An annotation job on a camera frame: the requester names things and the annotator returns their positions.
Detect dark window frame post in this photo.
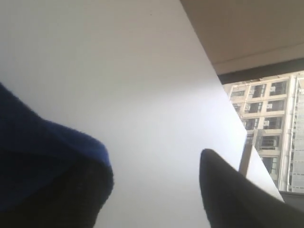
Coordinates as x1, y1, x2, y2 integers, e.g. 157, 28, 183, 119
218, 58, 304, 85

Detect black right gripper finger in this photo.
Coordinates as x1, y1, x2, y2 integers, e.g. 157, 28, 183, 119
200, 149, 304, 228

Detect beige apartment building outside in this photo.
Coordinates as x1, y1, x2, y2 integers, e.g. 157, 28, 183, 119
224, 71, 304, 193

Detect blue microfiber towel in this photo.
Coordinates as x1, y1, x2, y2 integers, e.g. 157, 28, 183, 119
0, 86, 114, 228

